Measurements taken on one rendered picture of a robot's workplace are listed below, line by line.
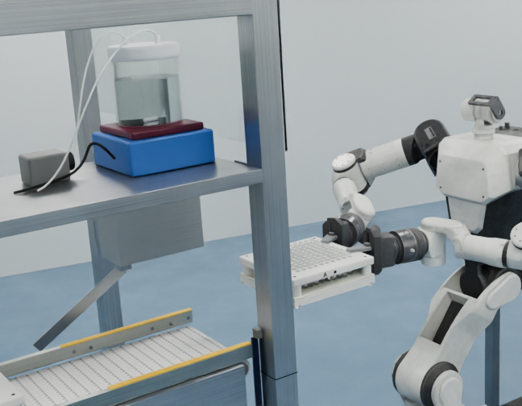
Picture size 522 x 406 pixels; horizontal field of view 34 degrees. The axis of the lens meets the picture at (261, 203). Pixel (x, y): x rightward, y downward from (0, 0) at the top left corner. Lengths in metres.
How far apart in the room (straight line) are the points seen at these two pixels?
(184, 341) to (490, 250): 0.79
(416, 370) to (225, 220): 3.59
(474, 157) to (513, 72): 4.52
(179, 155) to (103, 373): 0.51
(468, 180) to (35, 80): 3.55
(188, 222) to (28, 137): 3.56
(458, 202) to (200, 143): 0.93
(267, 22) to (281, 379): 0.77
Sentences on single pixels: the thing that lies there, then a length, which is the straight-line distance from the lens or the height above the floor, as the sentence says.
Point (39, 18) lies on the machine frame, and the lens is 1.53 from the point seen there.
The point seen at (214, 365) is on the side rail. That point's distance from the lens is 1.88.
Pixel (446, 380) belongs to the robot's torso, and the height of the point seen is 0.60.
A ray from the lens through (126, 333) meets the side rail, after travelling 2.07.
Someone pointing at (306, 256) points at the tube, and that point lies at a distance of 2.11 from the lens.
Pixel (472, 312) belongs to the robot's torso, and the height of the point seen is 0.77.
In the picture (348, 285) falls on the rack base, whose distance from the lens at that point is 2.09.
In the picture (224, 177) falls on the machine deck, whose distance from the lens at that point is 1.71.
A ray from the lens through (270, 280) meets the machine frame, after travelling 1.82.
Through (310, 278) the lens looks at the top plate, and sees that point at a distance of 2.01.
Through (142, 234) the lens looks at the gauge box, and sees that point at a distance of 1.95.
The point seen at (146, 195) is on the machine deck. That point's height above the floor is 1.32.
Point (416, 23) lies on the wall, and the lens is 6.38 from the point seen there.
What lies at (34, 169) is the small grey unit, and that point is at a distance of 1.77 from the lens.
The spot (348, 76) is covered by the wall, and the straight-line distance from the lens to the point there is 6.13.
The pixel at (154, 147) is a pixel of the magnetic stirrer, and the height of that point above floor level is 1.38.
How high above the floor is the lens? 1.69
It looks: 14 degrees down
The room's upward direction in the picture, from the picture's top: 4 degrees counter-clockwise
